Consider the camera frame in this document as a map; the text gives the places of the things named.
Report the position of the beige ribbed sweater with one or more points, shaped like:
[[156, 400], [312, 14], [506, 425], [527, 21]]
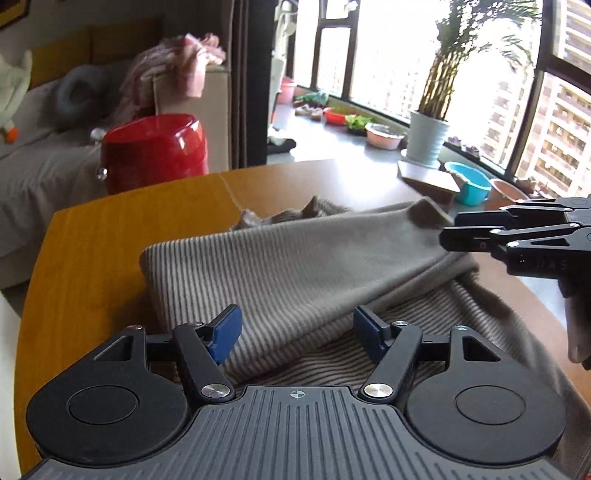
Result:
[[300, 267]]

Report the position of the potted palm in white pot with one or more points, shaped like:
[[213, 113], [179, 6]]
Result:
[[427, 136]]

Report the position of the pink blanket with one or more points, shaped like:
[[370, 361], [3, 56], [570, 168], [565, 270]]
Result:
[[171, 69]]

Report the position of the brown flower pot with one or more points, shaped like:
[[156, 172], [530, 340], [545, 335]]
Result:
[[505, 191]]

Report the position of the green toy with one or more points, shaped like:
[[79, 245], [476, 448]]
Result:
[[314, 98]]

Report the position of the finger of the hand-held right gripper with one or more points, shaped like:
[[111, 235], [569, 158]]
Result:
[[480, 218], [466, 240]]

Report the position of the pink basin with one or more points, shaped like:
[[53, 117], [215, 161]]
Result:
[[384, 137]]

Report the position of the grey neck pillow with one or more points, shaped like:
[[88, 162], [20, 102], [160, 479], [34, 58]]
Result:
[[85, 90]]

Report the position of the white goose plush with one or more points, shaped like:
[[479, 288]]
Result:
[[11, 92]]

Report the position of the dark picture frame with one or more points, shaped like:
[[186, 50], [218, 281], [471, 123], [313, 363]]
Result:
[[9, 9]]

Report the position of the red basin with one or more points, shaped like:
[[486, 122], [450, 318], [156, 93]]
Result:
[[336, 116]]

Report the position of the brown curtain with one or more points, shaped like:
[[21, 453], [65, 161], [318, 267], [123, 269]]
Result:
[[249, 83]]

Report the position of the brown box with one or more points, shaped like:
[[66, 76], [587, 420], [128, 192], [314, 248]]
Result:
[[431, 184]]

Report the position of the red plastic stool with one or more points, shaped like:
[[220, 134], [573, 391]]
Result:
[[152, 152]]

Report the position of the blue basin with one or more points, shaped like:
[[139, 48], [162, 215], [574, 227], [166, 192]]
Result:
[[471, 184]]

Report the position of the green plant tray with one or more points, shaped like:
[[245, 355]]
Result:
[[358, 123]]

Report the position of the beige sofa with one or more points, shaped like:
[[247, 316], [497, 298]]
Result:
[[37, 184]]

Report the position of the yellow sofa cushion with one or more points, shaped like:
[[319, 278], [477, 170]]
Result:
[[124, 41], [60, 60]]

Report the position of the person's right hand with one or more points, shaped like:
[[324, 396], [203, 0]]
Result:
[[578, 323]]

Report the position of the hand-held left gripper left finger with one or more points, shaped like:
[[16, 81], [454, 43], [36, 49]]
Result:
[[226, 330]]

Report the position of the grey fuzzy cloth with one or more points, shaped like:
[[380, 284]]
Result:
[[286, 216]]

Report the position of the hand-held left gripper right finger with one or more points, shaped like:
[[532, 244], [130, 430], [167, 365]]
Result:
[[367, 330]]

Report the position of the black cloth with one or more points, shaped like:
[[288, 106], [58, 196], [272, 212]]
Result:
[[280, 146]]

